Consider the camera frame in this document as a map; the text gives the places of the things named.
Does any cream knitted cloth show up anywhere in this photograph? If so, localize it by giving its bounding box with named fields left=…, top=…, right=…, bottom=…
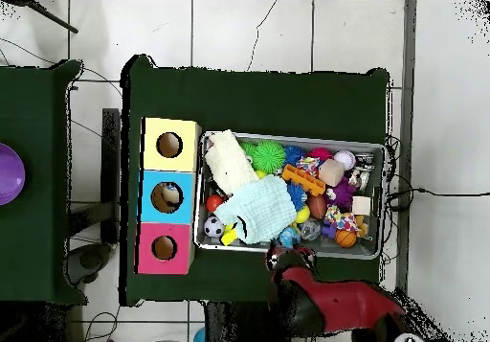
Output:
left=204, top=128, right=260, bottom=196

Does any purple bowl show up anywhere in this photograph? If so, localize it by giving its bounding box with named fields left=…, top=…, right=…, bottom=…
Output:
left=0, top=142, right=27, bottom=206

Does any purple plush monster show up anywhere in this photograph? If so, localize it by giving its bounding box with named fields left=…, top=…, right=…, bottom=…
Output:
left=323, top=176, right=357, bottom=212

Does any green spiky rubber ball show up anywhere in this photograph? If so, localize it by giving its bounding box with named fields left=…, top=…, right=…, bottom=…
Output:
left=251, top=140, right=287, bottom=175

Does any small basketball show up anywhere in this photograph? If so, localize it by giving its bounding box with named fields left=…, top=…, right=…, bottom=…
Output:
left=335, top=229, right=358, bottom=249

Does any small soccer ball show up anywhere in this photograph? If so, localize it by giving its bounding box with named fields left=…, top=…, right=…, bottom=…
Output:
left=203, top=215, right=226, bottom=239

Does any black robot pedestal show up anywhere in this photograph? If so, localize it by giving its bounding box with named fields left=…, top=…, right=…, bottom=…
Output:
left=204, top=301, right=277, bottom=342

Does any globe print ball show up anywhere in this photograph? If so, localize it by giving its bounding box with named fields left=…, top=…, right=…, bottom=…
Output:
left=278, top=226, right=301, bottom=249

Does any shallow wire mesh bin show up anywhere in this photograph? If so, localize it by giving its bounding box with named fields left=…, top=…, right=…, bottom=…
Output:
left=192, top=129, right=388, bottom=261

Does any mint knitted cloth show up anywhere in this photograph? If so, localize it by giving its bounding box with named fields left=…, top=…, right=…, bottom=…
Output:
left=212, top=174, right=298, bottom=245

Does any orange long toy block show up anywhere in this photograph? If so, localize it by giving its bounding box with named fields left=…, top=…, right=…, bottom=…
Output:
left=281, top=164, right=326, bottom=196

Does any thin black cable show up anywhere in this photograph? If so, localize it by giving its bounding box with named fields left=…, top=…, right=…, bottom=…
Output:
left=388, top=187, right=490, bottom=211

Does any grey rounded stand foot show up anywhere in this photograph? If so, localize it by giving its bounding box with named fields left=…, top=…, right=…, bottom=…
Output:
left=67, top=241, right=113, bottom=285

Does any tan wooden cube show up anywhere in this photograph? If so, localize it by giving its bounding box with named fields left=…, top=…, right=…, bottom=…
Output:
left=318, top=158, right=345, bottom=188

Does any wooden box with three holes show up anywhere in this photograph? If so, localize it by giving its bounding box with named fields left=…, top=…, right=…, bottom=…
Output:
left=133, top=116, right=203, bottom=276

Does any white baseball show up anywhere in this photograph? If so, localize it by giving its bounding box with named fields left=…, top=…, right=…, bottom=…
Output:
left=333, top=149, right=357, bottom=171

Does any dark thin rod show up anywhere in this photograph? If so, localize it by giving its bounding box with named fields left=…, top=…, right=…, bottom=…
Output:
left=14, top=0, right=79, bottom=34

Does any dark green table cloth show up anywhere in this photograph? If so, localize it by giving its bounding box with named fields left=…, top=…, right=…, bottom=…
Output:
left=120, top=54, right=390, bottom=308
left=0, top=58, right=87, bottom=306

